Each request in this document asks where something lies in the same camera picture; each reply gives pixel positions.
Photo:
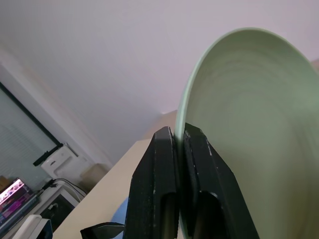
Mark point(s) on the laptop with lit screen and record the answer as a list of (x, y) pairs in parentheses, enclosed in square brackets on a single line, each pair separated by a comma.
[(15, 199)]

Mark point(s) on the green plastic plate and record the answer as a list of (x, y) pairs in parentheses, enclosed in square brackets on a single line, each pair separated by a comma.
[(249, 112)]

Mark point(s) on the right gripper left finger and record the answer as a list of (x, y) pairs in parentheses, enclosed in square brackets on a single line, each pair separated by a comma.
[(152, 186)]

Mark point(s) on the blue plastic plate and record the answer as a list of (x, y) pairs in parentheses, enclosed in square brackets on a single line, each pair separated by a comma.
[(120, 211)]

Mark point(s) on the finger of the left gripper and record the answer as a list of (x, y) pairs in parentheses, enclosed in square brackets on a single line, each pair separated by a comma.
[(99, 230)]

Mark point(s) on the white appliance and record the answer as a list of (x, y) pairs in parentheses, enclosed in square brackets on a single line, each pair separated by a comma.
[(59, 159)]

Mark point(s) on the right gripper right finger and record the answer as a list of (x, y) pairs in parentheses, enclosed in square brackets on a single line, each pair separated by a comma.
[(211, 186)]

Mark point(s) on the black framed window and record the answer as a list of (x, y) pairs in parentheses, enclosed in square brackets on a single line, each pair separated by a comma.
[(25, 124)]

